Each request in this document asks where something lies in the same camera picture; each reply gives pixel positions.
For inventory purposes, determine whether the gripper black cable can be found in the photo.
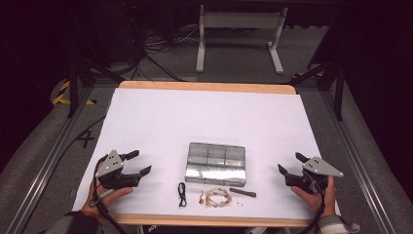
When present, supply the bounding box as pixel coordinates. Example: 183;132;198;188
300;189;326;234
92;157;128;234

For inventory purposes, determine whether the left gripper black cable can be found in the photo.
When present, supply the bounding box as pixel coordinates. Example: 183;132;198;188
92;157;128;234

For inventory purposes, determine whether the tangle of floor cables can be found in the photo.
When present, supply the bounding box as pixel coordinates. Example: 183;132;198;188
130;23;200;82

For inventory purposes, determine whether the white metal stand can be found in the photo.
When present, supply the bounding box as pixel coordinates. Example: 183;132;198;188
195;4;289;75

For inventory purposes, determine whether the person's right hand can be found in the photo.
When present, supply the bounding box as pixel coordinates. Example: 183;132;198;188
290;175;337;218

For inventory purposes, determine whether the wooden table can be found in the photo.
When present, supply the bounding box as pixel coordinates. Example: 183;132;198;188
69;80;342;228

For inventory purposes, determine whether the clear compartment organizer box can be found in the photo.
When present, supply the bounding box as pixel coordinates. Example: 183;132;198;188
184;141;247;188

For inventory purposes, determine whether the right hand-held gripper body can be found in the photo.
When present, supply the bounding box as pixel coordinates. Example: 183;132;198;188
284;155;345;195

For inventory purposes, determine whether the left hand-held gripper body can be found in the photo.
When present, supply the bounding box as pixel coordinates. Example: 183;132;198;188
94;149;142;190

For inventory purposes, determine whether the black cable piece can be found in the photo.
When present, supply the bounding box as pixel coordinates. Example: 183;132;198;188
177;181;188;208

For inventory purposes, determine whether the yellow black hazard tape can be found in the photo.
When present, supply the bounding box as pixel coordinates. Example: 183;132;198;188
53;80;97;106

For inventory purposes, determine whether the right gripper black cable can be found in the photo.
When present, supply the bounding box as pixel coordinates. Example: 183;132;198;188
300;189;326;234

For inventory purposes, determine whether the black metal stand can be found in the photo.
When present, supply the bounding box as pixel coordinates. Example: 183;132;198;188
66;56;126;119
288;58;346;122

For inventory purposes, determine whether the white table mat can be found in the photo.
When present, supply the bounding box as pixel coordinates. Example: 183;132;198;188
71;87;341;220

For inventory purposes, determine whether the aluminium floor rail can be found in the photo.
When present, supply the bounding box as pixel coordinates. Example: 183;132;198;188
320;90;396;234
6;87;95;234

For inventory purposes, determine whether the person's left hand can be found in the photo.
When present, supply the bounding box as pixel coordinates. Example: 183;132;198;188
81;180;134;218

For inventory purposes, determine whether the black pen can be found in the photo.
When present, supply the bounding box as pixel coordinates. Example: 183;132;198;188
229;187;257;198

